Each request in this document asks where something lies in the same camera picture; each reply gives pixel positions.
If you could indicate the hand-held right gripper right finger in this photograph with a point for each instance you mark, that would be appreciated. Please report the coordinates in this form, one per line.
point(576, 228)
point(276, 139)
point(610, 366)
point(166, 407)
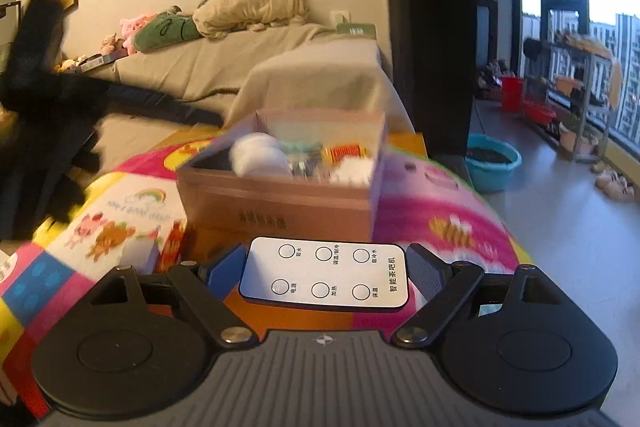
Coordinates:
point(425, 272)

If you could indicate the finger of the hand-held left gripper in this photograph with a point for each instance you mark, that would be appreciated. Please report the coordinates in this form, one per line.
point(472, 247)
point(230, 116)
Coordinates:
point(160, 103)

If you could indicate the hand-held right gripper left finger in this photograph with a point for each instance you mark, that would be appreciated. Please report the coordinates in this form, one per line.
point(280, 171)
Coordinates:
point(225, 271)

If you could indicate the pink cardboard box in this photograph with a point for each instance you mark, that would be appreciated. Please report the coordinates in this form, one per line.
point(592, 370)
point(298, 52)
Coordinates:
point(280, 207)

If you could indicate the white remote control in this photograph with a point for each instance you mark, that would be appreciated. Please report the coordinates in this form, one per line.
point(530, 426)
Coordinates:
point(325, 274)

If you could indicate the colourful printed play mat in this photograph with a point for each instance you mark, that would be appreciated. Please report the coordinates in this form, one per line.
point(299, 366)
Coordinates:
point(450, 227)

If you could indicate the flat book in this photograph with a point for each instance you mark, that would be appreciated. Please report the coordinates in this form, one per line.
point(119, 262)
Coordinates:
point(92, 63)

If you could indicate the pink plush toy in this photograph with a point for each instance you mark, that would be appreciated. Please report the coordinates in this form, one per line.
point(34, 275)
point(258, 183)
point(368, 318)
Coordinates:
point(135, 29)

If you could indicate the blue plastic basin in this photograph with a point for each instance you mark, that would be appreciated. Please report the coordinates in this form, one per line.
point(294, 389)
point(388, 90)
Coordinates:
point(492, 169)

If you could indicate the beige bundled blanket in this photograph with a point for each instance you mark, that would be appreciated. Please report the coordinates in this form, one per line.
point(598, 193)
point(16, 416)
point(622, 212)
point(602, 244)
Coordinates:
point(250, 9)

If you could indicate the beige covered sofa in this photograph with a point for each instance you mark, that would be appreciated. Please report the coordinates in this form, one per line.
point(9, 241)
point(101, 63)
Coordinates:
point(300, 67)

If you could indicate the red plastic basin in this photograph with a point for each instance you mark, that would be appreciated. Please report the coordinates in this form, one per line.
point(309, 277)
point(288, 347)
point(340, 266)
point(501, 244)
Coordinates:
point(539, 112)

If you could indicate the red plastic bucket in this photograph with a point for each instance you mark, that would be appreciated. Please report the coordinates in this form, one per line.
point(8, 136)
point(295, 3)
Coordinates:
point(512, 94)

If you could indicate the green card box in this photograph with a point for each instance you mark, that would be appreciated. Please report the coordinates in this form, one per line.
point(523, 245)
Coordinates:
point(356, 30)

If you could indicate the pair of beige slippers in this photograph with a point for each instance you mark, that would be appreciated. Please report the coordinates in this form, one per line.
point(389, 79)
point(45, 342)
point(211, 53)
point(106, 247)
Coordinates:
point(615, 184)

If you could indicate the metal storage rack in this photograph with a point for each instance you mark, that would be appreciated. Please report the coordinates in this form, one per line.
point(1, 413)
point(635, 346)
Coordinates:
point(580, 107)

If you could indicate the dark curtain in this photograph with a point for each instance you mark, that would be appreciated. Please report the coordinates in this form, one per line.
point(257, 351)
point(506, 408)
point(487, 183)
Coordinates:
point(432, 32)

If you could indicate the white wall socket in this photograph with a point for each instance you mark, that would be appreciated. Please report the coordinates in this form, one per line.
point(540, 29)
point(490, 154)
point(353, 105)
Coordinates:
point(341, 18)

